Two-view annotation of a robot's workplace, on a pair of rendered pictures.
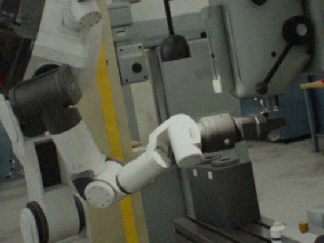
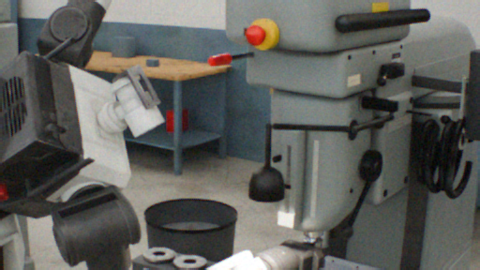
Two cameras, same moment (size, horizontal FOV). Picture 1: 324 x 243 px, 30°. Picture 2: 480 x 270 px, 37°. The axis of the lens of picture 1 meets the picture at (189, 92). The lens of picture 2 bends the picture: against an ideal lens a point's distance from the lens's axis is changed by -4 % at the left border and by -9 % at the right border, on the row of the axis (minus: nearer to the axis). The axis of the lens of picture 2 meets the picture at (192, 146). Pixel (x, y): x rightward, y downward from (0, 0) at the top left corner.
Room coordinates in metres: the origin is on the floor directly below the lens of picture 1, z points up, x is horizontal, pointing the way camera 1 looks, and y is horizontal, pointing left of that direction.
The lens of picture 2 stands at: (0.29, 0.86, 1.91)
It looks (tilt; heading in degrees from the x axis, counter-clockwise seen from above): 15 degrees down; 330
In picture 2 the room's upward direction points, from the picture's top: straight up
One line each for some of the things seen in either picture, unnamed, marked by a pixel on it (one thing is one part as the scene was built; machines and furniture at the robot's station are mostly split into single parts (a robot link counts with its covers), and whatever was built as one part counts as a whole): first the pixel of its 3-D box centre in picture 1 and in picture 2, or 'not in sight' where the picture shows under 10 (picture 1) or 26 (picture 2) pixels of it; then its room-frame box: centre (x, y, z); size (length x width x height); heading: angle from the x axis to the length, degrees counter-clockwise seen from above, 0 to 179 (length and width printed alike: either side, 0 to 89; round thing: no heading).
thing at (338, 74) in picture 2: not in sight; (330, 61); (1.55, -0.23, 1.68); 0.34 x 0.24 x 0.10; 111
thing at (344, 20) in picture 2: not in sight; (387, 19); (1.41, -0.27, 1.79); 0.45 x 0.04 x 0.04; 111
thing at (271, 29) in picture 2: not in sight; (263, 34); (1.46, 0.03, 1.76); 0.06 x 0.02 x 0.06; 21
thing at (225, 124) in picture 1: (236, 130); (288, 262); (1.52, -0.10, 1.24); 0.13 x 0.12 x 0.10; 14
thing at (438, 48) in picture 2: not in sight; (404, 52); (1.72, -0.66, 1.66); 0.80 x 0.23 x 0.20; 111
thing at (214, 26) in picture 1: (217, 48); (292, 177); (1.50, -0.09, 1.45); 0.04 x 0.04 x 0.21; 21
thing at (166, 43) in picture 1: (174, 47); (266, 182); (1.45, 0.02, 1.47); 0.07 x 0.07 x 0.06
